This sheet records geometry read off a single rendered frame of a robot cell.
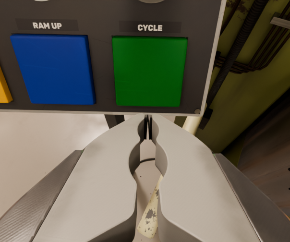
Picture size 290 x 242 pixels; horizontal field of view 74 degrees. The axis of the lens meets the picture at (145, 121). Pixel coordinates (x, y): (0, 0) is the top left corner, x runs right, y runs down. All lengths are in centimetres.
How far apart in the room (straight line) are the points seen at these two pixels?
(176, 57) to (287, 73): 40
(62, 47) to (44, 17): 3
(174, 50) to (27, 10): 14
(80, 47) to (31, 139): 127
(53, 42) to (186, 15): 13
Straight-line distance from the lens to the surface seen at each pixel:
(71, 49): 22
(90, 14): 22
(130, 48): 21
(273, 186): 63
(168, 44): 20
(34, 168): 137
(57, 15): 23
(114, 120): 54
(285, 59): 55
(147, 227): 53
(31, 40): 23
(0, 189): 144
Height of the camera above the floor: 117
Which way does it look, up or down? 62 degrees down
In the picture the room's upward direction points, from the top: 1 degrees clockwise
